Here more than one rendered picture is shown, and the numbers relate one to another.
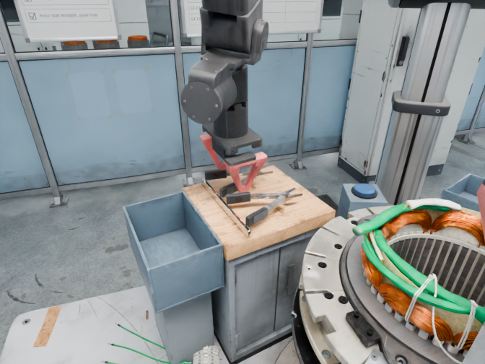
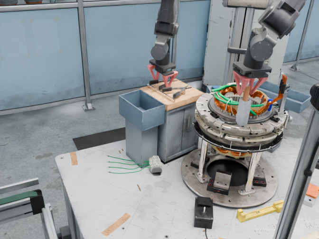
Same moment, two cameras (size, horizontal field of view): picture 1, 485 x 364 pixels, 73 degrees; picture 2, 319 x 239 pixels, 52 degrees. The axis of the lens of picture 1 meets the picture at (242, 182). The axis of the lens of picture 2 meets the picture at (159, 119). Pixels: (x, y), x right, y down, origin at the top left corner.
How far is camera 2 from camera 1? 82 cm
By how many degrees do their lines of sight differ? 9
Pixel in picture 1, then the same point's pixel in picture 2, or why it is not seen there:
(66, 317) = (80, 155)
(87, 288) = not seen: hidden behind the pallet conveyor
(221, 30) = (163, 26)
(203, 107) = (159, 54)
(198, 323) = (152, 142)
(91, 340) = (98, 161)
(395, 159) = (230, 75)
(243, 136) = (168, 64)
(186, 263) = (154, 111)
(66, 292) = not seen: hidden behind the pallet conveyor
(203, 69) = (159, 41)
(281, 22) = not seen: outside the picture
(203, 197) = (150, 91)
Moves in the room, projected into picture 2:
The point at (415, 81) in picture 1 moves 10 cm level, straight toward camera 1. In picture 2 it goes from (236, 39) to (233, 44)
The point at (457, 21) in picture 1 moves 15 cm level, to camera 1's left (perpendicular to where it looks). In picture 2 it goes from (249, 14) to (217, 14)
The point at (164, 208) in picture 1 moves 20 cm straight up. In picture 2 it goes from (133, 96) to (133, 50)
